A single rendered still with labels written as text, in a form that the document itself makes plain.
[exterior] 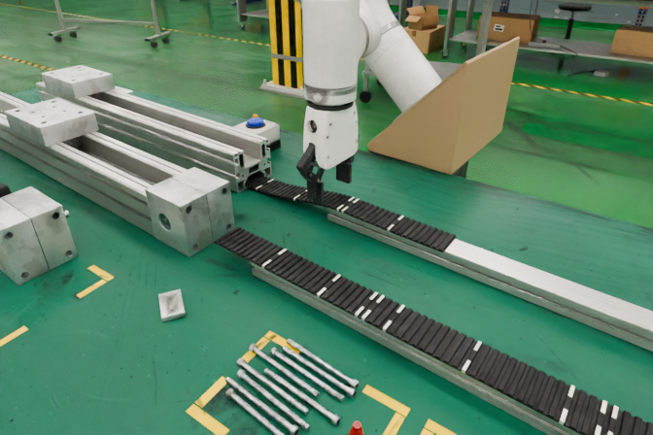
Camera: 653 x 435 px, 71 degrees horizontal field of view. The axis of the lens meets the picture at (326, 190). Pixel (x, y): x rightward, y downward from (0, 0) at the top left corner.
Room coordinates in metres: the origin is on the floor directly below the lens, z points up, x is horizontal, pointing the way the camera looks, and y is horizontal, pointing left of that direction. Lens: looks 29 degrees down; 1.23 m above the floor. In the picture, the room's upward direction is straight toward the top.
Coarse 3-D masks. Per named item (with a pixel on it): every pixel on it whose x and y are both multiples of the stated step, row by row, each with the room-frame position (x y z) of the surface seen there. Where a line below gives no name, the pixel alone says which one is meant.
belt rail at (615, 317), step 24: (336, 216) 0.69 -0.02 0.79; (384, 240) 0.62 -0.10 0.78; (408, 240) 0.59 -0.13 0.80; (456, 240) 0.59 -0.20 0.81; (456, 264) 0.55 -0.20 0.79; (480, 264) 0.53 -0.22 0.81; (504, 264) 0.53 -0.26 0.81; (504, 288) 0.50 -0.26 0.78; (528, 288) 0.48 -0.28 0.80; (552, 288) 0.47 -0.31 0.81; (576, 288) 0.47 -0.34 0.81; (576, 312) 0.45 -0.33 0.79; (600, 312) 0.43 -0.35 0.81; (624, 312) 0.43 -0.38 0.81; (648, 312) 0.43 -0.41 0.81; (624, 336) 0.41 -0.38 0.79; (648, 336) 0.40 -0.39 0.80
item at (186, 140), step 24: (48, 96) 1.23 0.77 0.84; (120, 96) 1.14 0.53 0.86; (96, 120) 1.11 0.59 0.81; (120, 120) 1.03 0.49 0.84; (144, 120) 0.97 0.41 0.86; (168, 120) 1.02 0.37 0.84; (192, 120) 0.97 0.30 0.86; (144, 144) 0.97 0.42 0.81; (168, 144) 0.91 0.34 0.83; (192, 144) 0.86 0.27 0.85; (216, 144) 0.84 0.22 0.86; (240, 144) 0.88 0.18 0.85; (264, 144) 0.86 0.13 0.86; (216, 168) 0.84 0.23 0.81; (240, 168) 0.80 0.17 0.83; (264, 168) 0.85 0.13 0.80
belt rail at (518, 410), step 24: (288, 288) 0.50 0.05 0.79; (336, 312) 0.45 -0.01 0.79; (384, 336) 0.41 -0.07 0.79; (432, 360) 0.36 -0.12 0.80; (456, 384) 0.34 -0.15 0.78; (480, 384) 0.33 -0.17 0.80; (504, 408) 0.31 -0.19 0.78; (528, 408) 0.30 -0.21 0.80; (552, 432) 0.28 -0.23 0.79; (576, 432) 0.27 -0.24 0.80
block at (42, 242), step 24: (24, 192) 0.62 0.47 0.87; (0, 216) 0.55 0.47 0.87; (24, 216) 0.55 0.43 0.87; (48, 216) 0.57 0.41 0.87; (0, 240) 0.51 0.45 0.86; (24, 240) 0.54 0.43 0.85; (48, 240) 0.56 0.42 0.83; (72, 240) 0.58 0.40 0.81; (0, 264) 0.54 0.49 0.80; (24, 264) 0.53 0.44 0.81; (48, 264) 0.55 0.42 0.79
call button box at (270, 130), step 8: (264, 120) 1.03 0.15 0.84; (240, 128) 0.98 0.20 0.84; (248, 128) 0.98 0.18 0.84; (256, 128) 0.98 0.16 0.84; (264, 128) 0.98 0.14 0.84; (272, 128) 0.99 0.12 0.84; (264, 136) 0.97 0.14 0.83; (272, 136) 0.99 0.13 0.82; (272, 144) 0.99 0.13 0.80; (280, 144) 1.01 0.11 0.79
